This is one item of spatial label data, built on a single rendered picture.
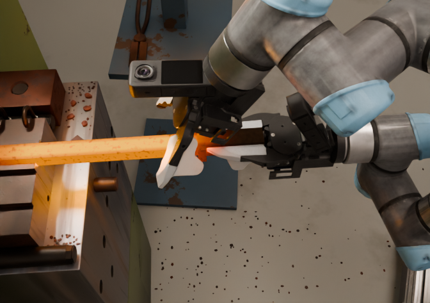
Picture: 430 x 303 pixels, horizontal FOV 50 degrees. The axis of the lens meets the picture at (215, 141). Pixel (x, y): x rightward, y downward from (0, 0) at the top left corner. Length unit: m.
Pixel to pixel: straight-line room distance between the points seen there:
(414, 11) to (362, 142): 0.24
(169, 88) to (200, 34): 0.68
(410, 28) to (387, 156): 0.27
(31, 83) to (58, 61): 1.45
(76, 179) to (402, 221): 0.54
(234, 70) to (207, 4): 0.81
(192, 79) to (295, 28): 0.16
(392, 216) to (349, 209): 1.03
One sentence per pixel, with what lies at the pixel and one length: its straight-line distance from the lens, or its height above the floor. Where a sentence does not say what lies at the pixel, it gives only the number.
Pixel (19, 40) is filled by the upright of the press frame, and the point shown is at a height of 0.86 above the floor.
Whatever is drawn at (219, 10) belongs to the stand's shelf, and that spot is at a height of 0.75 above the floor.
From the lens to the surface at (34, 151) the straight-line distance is 0.76.
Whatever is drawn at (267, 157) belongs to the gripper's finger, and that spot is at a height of 1.01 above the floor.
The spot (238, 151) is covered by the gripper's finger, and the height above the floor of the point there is 1.01.
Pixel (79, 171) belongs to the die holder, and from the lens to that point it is 0.83.
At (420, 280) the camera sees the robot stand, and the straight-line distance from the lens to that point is 1.56.
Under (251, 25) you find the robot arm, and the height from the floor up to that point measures 1.26.
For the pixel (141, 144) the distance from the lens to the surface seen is 0.72.
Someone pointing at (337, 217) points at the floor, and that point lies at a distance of 1.82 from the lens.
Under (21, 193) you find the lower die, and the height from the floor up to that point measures 0.99.
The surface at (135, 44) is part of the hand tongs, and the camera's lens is 1.23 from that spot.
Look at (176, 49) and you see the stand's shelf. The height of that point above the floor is 0.75.
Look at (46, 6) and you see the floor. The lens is 2.65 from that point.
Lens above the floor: 1.60
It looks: 56 degrees down
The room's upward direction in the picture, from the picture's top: straight up
